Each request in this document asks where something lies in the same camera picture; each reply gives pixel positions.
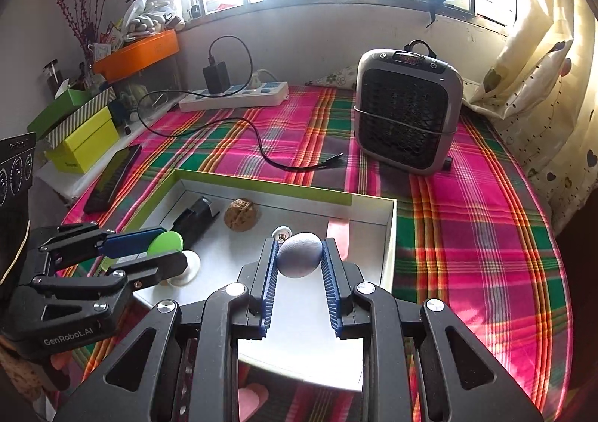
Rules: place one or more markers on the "cream heart-print curtain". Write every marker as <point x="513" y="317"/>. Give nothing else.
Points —
<point x="537" y="100"/>

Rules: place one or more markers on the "green box lid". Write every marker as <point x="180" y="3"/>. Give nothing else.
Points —
<point x="58" y="111"/>

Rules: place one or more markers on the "green cardboard box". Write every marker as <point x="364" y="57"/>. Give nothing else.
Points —
<point x="303" y="212"/>

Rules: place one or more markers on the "pink plastic band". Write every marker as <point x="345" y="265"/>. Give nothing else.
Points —
<point x="337" y="235"/>

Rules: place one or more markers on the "grey striped box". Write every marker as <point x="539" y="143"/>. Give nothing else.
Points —
<point x="79" y="118"/>

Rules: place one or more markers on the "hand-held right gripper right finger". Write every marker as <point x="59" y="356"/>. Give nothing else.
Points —
<point x="330" y="291"/>

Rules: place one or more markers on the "orange box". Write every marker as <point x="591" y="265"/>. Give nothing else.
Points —
<point x="135" y="53"/>

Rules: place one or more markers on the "black smartphone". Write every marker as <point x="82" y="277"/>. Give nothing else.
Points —
<point x="112" y="179"/>

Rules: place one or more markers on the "pile of packets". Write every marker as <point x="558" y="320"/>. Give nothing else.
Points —
<point x="145" y="16"/>

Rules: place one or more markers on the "pink green plaid blanket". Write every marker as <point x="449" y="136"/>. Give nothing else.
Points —
<point x="467" y="240"/>

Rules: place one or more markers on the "black charger adapter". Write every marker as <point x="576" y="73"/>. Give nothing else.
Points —
<point x="216" y="77"/>

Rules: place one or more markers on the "grey round-headed knob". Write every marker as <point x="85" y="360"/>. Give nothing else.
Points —
<point x="299" y="256"/>

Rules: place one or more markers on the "yellow-green box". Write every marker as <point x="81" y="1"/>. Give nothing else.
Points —
<point x="88" y="144"/>

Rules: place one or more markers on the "white power plug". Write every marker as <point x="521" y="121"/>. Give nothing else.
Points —
<point x="261" y="79"/>

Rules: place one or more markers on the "floral pillow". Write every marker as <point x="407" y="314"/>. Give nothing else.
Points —
<point x="334" y="76"/>

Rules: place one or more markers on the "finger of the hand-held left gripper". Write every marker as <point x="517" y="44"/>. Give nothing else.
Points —
<point x="133" y="242"/>
<point x="154" y="265"/>

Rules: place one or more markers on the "black battery charger case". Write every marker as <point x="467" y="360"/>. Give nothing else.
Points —
<point x="191" y="221"/>

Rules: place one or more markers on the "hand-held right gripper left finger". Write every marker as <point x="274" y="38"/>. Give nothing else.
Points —
<point x="270" y="291"/>

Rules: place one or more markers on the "grey space heater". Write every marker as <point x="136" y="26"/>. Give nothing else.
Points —
<point x="404" y="114"/>

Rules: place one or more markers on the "person's left hand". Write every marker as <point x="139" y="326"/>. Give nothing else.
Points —
<point x="60" y="360"/>

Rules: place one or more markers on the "clear plastic container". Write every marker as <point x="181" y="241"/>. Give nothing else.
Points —
<point x="154" y="86"/>

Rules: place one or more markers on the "small rough walnut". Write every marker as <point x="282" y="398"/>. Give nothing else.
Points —
<point x="239" y="215"/>

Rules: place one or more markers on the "white power strip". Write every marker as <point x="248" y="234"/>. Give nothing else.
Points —
<point x="233" y="100"/>

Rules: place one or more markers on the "green mushroom-shaped knob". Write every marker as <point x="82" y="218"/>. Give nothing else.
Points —
<point x="163" y="242"/>

